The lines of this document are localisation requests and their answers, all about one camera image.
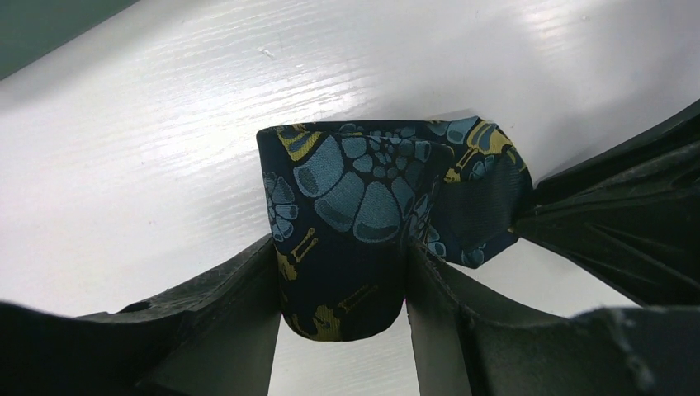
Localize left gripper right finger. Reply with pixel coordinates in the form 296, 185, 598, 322
406, 244, 699, 395

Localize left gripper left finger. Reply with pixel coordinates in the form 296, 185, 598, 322
1, 237, 281, 395

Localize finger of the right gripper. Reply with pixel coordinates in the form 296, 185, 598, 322
514, 103, 699, 306

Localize blue patterned tie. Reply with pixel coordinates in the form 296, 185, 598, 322
256, 116, 532, 342

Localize green compartment tray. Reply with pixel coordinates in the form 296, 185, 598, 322
1, 0, 137, 79

